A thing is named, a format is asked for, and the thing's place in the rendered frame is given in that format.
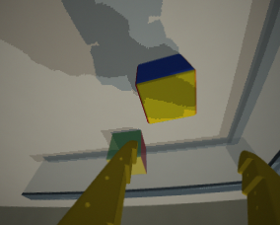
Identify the grey side wall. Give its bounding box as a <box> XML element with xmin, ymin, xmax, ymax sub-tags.
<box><xmin>229</xmin><ymin>0</ymin><xmax>280</xmax><ymax>176</ymax></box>

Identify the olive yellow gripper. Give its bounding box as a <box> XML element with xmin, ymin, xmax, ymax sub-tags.
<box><xmin>57</xmin><ymin>140</ymin><xmax>280</xmax><ymax>225</ymax></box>

